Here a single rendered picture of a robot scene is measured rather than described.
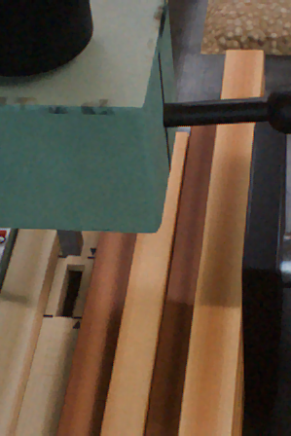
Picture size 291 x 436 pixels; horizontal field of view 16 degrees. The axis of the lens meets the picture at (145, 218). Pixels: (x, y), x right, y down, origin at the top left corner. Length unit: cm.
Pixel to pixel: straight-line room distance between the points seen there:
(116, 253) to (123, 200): 8
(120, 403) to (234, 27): 31
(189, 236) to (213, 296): 6
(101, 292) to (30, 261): 4
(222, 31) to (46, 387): 30
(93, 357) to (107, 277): 4
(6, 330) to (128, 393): 7
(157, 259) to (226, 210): 4
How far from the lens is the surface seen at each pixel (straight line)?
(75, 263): 48
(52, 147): 38
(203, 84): 63
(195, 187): 50
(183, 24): 68
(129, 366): 43
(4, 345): 45
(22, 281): 47
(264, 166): 44
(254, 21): 66
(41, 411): 44
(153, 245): 47
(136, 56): 38
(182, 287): 45
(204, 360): 40
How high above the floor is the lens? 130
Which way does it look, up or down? 47 degrees down
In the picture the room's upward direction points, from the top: 7 degrees counter-clockwise
